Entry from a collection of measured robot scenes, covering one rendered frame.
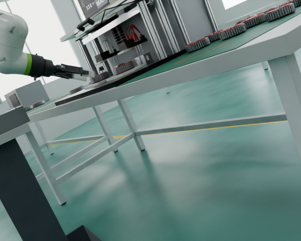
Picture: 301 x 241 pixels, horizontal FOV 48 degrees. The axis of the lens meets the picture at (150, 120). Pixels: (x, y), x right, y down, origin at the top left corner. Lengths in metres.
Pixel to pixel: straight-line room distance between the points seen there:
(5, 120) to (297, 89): 1.23
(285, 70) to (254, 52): 0.09
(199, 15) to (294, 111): 1.04
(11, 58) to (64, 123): 5.33
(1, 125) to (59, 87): 5.14
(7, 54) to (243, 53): 0.89
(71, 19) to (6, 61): 5.90
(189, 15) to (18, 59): 0.88
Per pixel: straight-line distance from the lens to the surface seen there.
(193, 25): 1.81
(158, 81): 1.16
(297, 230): 1.45
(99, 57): 1.92
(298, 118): 0.96
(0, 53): 1.42
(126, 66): 1.66
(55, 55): 6.87
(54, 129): 6.61
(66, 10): 7.29
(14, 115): 1.65
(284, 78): 0.93
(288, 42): 0.87
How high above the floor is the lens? 0.84
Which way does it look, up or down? 11 degrees down
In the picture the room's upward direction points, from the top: 23 degrees counter-clockwise
